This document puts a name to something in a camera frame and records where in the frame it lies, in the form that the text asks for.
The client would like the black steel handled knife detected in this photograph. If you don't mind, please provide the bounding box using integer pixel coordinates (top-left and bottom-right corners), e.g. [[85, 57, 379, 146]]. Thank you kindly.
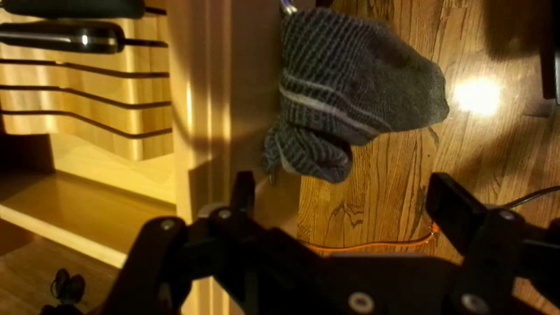
[[0, 18, 127, 55]]

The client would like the grey striped towel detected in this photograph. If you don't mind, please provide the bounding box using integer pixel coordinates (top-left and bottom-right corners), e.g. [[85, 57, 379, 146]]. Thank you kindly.
[[258, 4, 451, 185]]

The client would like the orange floor cable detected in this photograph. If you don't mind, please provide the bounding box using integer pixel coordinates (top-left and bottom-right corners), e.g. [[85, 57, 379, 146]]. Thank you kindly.
[[298, 223, 440, 258]]

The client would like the wooden knife drawer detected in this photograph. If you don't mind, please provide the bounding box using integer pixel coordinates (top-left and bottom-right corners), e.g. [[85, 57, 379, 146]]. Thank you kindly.
[[0, 0, 304, 269]]

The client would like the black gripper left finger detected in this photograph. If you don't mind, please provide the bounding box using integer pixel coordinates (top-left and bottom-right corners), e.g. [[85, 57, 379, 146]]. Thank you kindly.
[[97, 169, 263, 315]]

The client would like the thin black wire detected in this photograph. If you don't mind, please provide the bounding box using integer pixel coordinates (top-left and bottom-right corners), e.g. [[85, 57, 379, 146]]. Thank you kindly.
[[500, 183, 560, 211]]

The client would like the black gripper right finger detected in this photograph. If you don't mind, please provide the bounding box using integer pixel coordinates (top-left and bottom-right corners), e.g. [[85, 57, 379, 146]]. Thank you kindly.
[[424, 171, 560, 315]]

